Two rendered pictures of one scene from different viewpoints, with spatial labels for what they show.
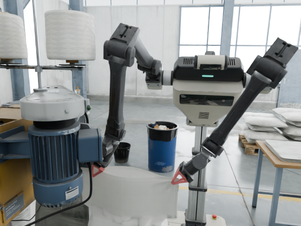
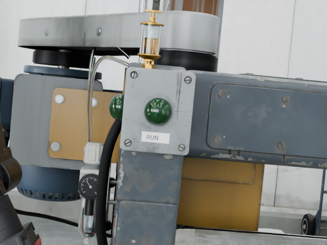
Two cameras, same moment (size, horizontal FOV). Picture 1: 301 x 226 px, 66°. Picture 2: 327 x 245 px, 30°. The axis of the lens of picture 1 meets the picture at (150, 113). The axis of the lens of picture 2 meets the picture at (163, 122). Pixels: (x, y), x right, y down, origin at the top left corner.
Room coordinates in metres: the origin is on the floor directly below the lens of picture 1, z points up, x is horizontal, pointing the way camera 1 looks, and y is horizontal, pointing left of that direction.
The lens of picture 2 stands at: (1.90, 0.23, 1.31)
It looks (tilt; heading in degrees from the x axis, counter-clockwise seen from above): 3 degrees down; 167
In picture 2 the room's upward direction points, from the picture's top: 5 degrees clockwise
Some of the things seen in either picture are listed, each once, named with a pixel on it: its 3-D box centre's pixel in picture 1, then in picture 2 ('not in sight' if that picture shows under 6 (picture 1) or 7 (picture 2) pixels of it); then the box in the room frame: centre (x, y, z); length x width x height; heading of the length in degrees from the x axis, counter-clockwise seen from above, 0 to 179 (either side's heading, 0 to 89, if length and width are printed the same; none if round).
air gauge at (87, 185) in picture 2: not in sight; (90, 185); (1.00, 0.33, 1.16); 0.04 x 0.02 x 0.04; 81
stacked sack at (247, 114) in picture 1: (260, 116); not in sight; (4.37, -2.10, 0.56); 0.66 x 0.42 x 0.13; 75
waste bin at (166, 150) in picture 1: (161, 146); not in sight; (3.28, -0.18, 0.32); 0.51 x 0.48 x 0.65; 171
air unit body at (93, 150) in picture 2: not in sight; (93, 194); (0.98, 0.34, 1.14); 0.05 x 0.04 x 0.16; 171
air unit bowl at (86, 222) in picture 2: not in sight; (88, 216); (0.98, 0.34, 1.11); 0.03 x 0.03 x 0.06
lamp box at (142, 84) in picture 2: (81, 107); (156, 110); (1.23, 0.37, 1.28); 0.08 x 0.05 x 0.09; 81
